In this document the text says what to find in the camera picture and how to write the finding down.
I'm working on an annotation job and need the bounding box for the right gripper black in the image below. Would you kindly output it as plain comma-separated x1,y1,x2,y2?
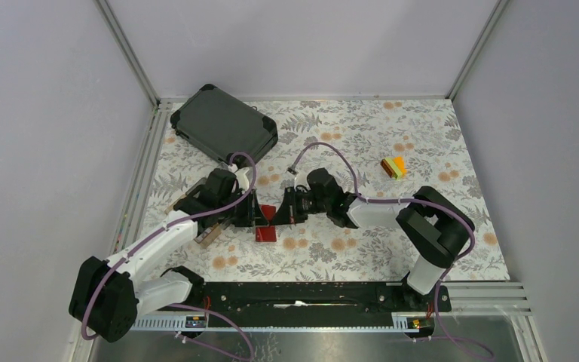
271,187,329,227

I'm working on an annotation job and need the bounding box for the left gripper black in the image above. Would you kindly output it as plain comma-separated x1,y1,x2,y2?
219,189,271,228

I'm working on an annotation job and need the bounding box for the red leather card holder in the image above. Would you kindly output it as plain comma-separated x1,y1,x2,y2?
255,205,277,243

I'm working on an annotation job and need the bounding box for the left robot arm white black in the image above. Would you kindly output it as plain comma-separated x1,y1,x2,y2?
69,167,257,342

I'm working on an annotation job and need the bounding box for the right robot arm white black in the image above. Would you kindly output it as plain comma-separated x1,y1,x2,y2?
270,168,475,311

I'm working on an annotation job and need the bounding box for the clear acrylic card organizer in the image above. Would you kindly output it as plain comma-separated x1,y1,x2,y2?
169,177,235,236

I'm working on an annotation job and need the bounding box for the floral patterned table mat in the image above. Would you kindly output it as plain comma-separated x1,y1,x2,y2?
152,100,509,281

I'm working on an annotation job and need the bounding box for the wooden block base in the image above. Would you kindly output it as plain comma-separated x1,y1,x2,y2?
194,224,223,249

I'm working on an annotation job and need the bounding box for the dark grey hard case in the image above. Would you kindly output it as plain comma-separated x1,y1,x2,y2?
170,84,278,163

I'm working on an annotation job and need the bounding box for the orange green sticky note block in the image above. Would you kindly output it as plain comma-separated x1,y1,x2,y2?
380,156,407,179

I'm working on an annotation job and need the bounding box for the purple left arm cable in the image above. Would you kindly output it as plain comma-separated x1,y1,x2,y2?
79,152,258,342

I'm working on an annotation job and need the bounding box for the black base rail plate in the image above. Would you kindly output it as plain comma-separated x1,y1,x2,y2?
184,281,452,329

